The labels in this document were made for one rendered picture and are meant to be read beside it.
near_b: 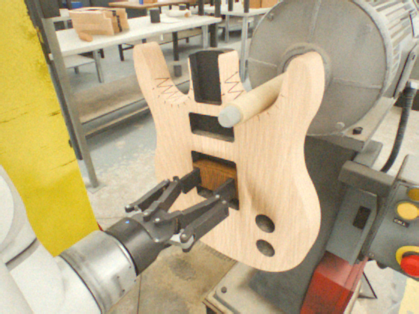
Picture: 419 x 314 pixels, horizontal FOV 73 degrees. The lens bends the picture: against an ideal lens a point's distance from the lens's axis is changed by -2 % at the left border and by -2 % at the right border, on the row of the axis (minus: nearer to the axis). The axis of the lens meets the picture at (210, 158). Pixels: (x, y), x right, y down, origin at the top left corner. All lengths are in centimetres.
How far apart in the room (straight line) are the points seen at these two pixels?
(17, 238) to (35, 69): 87
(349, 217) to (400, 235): 29
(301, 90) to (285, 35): 19
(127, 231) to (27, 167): 89
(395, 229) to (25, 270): 55
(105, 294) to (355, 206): 67
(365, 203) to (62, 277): 71
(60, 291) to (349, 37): 50
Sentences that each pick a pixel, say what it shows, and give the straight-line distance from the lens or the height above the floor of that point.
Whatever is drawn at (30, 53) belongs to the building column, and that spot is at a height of 117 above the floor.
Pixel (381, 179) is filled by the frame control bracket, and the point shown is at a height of 104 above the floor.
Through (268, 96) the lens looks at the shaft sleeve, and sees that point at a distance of 41.
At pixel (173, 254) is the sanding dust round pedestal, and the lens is 177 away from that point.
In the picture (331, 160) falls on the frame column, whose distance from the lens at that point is 77.
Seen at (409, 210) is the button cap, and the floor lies 107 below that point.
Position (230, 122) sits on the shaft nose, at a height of 125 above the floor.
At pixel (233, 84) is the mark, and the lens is 44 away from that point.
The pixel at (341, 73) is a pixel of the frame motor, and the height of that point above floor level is 126.
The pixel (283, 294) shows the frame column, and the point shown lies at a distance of 122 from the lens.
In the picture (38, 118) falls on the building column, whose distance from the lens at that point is 120.
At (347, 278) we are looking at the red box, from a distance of 103.
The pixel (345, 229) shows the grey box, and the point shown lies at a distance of 92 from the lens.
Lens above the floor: 141
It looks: 34 degrees down
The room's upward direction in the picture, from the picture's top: straight up
